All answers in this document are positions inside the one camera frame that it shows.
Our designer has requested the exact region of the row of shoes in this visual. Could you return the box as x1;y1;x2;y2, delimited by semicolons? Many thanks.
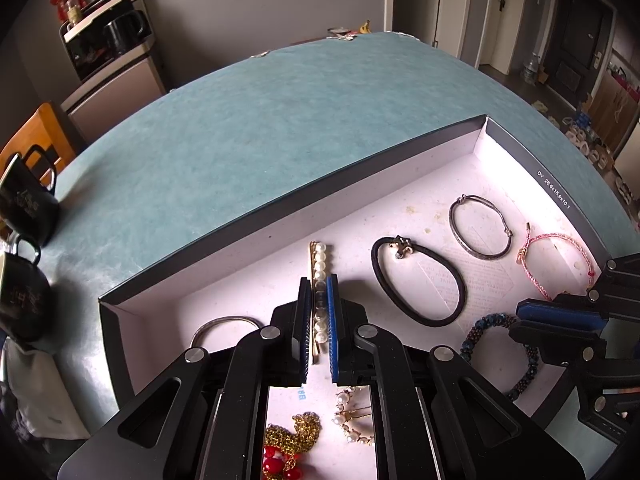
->
532;100;636;201

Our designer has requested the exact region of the black kettle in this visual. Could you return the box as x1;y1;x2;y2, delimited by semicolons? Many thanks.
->
103;10;149;58

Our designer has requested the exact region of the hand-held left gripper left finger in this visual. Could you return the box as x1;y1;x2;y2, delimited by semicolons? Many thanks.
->
57;276;313;480

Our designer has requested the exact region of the white cloth bag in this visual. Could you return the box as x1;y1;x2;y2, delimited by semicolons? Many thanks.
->
0;340;91;441

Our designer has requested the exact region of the round black mug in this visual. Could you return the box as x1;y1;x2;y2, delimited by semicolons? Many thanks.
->
0;235;51;343

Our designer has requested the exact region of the gold chain red bead necklace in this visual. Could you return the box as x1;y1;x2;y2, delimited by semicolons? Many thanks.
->
263;412;321;480

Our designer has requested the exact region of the thin dark metal bangle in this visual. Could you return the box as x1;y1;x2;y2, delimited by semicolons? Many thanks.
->
448;194;514;261

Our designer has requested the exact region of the tea bar water dispenser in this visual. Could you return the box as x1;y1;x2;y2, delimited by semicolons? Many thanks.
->
59;0;167;151

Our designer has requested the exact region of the tall black mug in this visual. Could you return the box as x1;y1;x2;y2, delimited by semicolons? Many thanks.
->
0;145;61;247

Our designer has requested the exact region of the black hair tie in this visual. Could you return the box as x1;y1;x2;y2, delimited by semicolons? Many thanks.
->
371;235;467;328

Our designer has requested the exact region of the white door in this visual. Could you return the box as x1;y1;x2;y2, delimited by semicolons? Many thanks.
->
432;0;503;73

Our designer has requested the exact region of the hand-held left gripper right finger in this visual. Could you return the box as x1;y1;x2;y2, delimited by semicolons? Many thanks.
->
325;275;586;480

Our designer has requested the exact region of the dark entrance door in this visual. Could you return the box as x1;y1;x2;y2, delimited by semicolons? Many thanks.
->
542;0;616;106

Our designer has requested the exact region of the white cardboard box tray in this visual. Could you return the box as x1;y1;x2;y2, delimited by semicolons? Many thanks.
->
98;114;618;480

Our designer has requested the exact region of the thin silver bangle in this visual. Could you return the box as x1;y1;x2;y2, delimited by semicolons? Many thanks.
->
190;315;262;350

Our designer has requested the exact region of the dark beaded bracelet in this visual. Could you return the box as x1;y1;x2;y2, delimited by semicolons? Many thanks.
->
460;312;541;402

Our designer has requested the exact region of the pearl hairpin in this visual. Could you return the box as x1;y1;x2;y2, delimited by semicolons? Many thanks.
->
307;241;331;365

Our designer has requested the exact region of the wooden chair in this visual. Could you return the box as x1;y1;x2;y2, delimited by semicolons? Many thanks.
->
0;102;76;181

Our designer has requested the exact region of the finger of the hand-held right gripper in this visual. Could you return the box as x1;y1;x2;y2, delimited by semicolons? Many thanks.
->
509;322;640;391
516;257;640;332

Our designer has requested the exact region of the pink cord bracelet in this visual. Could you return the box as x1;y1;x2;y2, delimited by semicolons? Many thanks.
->
516;223;599;302

